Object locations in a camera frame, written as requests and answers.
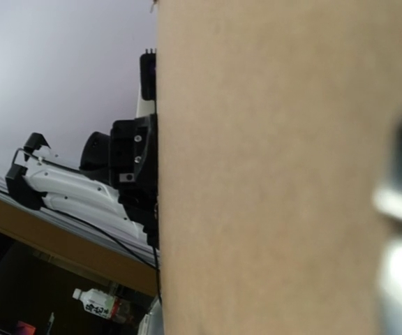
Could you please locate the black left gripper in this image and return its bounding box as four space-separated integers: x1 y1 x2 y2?
108 114 159 248

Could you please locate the brown cardboard backing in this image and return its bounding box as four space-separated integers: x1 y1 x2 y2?
156 1 402 334

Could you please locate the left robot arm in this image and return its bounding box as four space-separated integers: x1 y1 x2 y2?
6 113 159 248

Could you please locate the plastic drink bottle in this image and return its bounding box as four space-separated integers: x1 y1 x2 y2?
73 288 133 324

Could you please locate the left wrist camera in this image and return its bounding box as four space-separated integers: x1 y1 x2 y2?
136 49 156 117

